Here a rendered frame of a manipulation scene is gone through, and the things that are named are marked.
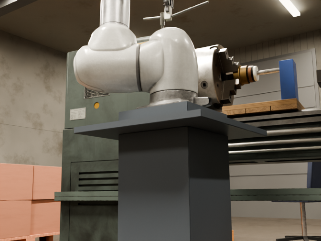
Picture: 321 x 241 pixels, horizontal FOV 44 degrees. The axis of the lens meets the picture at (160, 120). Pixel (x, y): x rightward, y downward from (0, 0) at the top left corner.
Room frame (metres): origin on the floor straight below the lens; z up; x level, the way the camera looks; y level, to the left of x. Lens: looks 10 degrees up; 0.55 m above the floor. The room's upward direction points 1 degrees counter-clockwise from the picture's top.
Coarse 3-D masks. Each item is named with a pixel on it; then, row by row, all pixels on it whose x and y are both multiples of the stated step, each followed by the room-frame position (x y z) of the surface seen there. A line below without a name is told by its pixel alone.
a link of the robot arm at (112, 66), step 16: (112, 0) 1.23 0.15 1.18; (128, 0) 1.27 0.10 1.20; (112, 16) 1.22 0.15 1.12; (128, 16) 1.26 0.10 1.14; (96, 32) 1.21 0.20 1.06; (112, 32) 1.19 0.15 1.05; (128, 32) 1.21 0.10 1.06; (80, 48) 1.22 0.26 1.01; (96, 48) 1.18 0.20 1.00; (112, 48) 1.18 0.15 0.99; (128, 48) 1.18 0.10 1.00; (80, 64) 1.19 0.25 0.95; (96, 64) 1.18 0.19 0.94; (112, 64) 1.17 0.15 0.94; (128, 64) 1.17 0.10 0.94; (80, 80) 1.23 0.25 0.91; (96, 80) 1.20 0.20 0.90; (112, 80) 1.20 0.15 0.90; (128, 80) 1.19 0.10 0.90
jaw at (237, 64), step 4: (212, 48) 1.75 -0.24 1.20; (216, 48) 1.74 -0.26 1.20; (216, 52) 1.73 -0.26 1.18; (220, 52) 1.72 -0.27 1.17; (224, 52) 1.71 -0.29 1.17; (220, 56) 1.73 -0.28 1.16; (224, 56) 1.73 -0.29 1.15; (228, 56) 1.75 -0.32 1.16; (232, 56) 1.75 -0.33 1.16; (220, 60) 1.74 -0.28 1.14; (224, 60) 1.74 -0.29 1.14; (228, 60) 1.73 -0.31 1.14; (232, 60) 1.75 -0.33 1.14; (220, 64) 1.76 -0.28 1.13; (224, 64) 1.75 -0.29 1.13; (228, 64) 1.74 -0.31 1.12; (232, 64) 1.74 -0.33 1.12; (236, 64) 1.74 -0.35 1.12; (220, 68) 1.77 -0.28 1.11; (224, 68) 1.76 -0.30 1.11; (228, 68) 1.76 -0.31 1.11; (232, 68) 1.75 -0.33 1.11; (236, 68) 1.74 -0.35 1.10; (224, 72) 1.77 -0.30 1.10; (228, 72) 1.77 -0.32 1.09
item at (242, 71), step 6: (240, 66) 1.75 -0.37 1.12; (246, 66) 1.74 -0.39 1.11; (252, 66) 1.72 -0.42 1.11; (234, 72) 1.76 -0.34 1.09; (240, 72) 1.73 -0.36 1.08; (246, 72) 1.73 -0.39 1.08; (252, 72) 1.72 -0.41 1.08; (234, 78) 1.76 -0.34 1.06; (240, 78) 1.74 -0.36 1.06; (246, 78) 1.73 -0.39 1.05; (252, 78) 1.73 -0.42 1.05
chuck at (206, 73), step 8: (200, 48) 1.78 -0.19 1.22; (208, 48) 1.74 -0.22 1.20; (224, 48) 1.83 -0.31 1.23; (200, 56) 1.72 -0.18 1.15; (208, 56) 1.70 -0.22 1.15; (216, 56) 1.73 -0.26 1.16; (200, 64) 1.70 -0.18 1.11; (208, 64) 1.68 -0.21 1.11; (216, 64) 1.72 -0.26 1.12; (200, 72) 1.70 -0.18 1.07; (208, 72) 1.68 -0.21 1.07; (216, 72) 1.72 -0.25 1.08; (232, 72) 1.93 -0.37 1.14; (200, 80) 1.71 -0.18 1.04; (208, 80) 1.69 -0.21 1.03; (216, 80) 1.72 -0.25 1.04; (200, 88) 1.72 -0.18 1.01; (208, 88) 1.71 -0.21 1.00; (216, 88) 1.71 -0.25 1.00; (200, 96) 1.74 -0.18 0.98; (208, 96) 1.73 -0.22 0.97; (216, 96) 1.72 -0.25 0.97; (232, 96) 1.92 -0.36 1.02; (224, 104) 1.80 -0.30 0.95; (232, 104) 1.91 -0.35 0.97
